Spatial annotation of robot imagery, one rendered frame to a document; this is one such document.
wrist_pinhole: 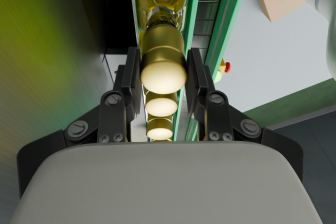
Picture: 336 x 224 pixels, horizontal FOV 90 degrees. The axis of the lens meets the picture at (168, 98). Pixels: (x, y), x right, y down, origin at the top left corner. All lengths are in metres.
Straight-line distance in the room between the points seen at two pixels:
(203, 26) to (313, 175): 2.99
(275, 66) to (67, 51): 0.99
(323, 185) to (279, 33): 2.58
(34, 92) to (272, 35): 0.89
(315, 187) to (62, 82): 3.18
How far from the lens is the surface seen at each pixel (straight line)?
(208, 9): 0.43
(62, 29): 0.26
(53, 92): 0.23
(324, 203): 3.21
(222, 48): 0.38
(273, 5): 0.75
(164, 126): 0.21
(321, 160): 3.29
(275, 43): 0.97
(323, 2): 0.54
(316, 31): 1.04
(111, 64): 0.51
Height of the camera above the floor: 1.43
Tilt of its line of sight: 39 degrees down
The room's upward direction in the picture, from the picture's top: 177 degrees clockwise
